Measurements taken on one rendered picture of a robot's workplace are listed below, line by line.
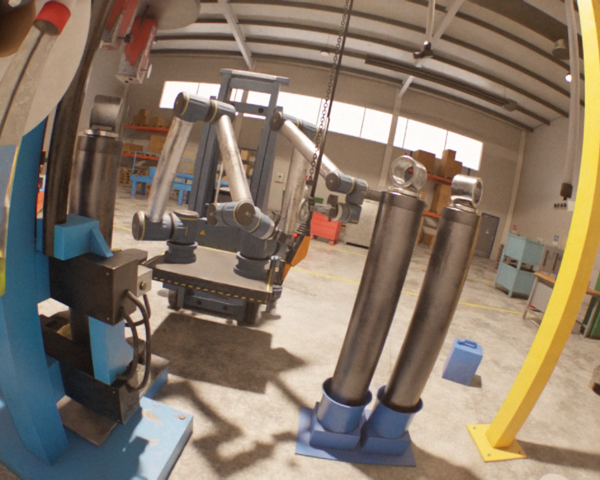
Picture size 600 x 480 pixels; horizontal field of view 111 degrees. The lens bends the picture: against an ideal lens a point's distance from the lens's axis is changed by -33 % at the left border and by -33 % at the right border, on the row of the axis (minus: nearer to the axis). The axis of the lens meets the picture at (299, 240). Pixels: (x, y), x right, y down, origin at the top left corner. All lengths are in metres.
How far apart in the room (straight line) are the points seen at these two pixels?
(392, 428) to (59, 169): 1.93
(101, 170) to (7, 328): 0.69
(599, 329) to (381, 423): 5.90
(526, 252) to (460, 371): 5.31
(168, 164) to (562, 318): 2.55
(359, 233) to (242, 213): 7.54
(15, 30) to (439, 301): 1.63
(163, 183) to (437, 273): 1.62
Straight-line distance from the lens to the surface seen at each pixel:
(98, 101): 1.37
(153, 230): 2.12
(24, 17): 0.41
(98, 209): 1.33
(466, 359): 3.02
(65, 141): 1.02
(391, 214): 1.40
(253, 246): 2.12
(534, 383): 2.25
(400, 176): 1.55
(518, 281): 8.07
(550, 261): 6.45
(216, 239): 2.77
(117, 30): 1.26
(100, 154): 1.31
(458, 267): 1.53
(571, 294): 2.10
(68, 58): 0.43
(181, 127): 1.87
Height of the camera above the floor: 1.42
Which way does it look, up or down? 10 degrees down
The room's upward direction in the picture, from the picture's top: 12 degrees clockwise
